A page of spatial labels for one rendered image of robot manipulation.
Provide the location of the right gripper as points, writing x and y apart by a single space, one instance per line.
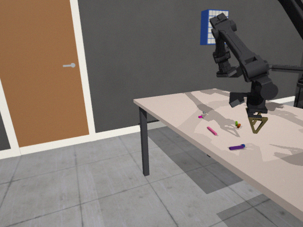
260 110

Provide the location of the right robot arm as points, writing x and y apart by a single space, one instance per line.
254 68

